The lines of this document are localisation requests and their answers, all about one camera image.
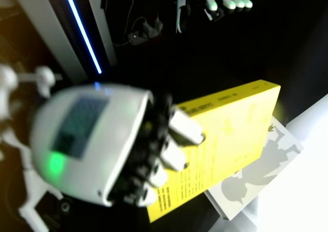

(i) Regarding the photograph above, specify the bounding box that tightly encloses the blue-white light strip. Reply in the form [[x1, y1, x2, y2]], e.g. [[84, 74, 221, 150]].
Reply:
[[63, 0, 103, 75]]

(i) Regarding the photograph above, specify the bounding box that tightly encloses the black power strip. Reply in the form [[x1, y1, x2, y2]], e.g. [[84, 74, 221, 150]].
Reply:
[[127, 16, 165, 47]]

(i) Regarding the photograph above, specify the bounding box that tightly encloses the white book with grey print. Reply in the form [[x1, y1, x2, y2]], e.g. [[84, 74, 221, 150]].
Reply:
[[203, 115, 305, 221]]

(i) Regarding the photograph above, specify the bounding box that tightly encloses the black table cloth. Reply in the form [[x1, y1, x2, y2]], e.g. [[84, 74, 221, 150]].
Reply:
[[101, 0, 328, 232]]

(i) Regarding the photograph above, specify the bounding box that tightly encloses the white column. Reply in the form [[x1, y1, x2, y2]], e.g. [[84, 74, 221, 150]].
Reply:
[[10, 0, 117, 82]]

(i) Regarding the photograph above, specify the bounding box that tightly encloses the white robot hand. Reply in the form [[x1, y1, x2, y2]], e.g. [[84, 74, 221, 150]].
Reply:
[[175, 0, 254, 35], [29, 83, 207, 208]]

